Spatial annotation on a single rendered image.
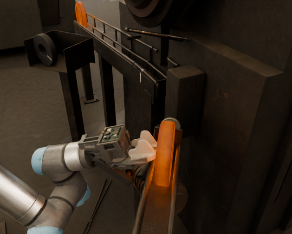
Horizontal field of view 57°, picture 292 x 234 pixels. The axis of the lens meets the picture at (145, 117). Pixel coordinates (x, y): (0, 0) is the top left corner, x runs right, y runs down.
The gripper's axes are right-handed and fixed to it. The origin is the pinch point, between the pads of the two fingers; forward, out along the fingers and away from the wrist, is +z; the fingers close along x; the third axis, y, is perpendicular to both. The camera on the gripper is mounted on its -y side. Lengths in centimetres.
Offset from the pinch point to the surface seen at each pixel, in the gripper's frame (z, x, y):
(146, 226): -3.7, -16.0, -6.2
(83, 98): -98, 136, -42
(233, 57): 19.7, 22.2, 10.2
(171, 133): 3.6, -1.5, 5.8
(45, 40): -59, 66, 21
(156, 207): -2.4, -10.7, -7.2
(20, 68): -181, 185, -16
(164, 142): 2.2, -3.8, 5.3
